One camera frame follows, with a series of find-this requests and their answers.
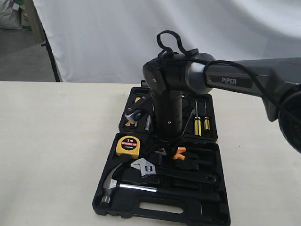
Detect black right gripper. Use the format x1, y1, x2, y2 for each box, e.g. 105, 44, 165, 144
141, 134, 181, 159

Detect adjustable wrench black handle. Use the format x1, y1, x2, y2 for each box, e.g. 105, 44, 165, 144
130, 158, 218, 185

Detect claw hammer black handle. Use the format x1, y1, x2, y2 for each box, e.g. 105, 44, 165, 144
100, 161, 221, 205

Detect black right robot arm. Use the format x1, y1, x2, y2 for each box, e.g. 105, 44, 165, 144
143, 53, 301, 151

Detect black plastic tool case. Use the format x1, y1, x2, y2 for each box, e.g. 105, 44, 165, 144
92, 81, 231, 226

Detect clear test pen screwdriver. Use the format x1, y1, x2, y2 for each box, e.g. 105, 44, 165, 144
144, 115, 151, 131

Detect yellow tape measure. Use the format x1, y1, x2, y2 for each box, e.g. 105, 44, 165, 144
116, 136, 141, 159

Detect yellow black screwdriver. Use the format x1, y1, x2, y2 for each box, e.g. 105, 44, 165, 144
194, 99, 202, 136
204, 102, 210, 130

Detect orange utility knife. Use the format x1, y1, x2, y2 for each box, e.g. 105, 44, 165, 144
124, 110, 138, 127

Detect white backdrop cloth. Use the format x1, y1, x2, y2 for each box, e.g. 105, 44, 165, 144
34, 0, 301, 83

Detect black backdrop stand pole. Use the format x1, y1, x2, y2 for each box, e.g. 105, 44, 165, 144
41, 27, 61, 82

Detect green white bag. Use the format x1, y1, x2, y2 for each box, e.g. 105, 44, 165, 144
19, 4, 32, 31

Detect white sack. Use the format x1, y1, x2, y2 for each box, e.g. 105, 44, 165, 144
0, 0, 21, 30

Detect orange handled pliers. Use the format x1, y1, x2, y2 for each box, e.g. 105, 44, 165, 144
173, 147, 198, 171

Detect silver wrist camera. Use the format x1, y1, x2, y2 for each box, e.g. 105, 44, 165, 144
124, 94, 151, 124

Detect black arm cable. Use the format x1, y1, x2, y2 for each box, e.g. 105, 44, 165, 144
156, 30, 290, 142

